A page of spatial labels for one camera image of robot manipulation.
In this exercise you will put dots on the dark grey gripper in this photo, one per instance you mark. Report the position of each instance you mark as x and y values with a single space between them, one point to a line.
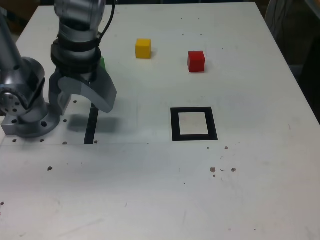
77 75

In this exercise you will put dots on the green cube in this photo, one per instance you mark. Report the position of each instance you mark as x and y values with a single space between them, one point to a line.
103 63

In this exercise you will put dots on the yellow cube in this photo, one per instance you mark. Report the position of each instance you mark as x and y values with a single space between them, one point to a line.
143 48

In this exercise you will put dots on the red cube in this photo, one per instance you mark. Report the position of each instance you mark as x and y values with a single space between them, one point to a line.
196 62

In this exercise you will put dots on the black tape square outline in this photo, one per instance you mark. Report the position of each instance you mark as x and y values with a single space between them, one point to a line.
175 125

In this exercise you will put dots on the black tape strip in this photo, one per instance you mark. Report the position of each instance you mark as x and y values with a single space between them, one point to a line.
90 130

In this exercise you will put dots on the brown cardboard box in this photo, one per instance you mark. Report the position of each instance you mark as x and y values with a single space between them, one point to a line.
23 12

